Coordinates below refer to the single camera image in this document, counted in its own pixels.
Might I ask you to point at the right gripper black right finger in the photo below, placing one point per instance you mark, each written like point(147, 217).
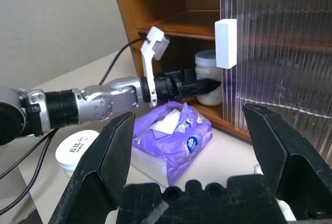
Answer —
point(290, 156)

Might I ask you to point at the white plastic bottle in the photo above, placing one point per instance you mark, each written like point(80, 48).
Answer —
point(205, 66)
point(75, 148)

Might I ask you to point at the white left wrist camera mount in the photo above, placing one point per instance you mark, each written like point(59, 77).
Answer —
point(147, 63)

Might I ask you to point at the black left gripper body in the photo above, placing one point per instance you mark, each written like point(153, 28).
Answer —
point(166, 84)

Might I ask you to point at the brown wooden cabinet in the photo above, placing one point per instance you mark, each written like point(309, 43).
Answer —
point(155, 1)

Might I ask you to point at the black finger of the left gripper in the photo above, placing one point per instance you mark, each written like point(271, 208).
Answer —
point(199, 86)

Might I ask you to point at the translucent ribbed sliding door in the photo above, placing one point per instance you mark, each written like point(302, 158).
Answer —
point(280, 53)

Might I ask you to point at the purple tissue pack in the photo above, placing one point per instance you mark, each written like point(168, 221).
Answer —
point(181, 136)

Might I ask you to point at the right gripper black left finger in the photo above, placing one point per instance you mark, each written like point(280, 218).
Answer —
point(98, 161)

